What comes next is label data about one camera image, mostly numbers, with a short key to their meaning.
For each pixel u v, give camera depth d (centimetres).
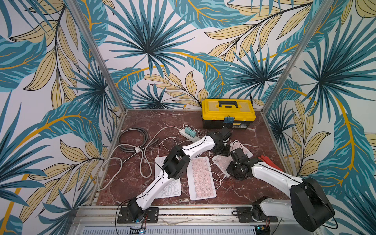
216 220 73
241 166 66
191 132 98
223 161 93
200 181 85
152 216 73
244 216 73
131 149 93
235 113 97
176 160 64
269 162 91
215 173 88
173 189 82
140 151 93
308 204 41
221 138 74
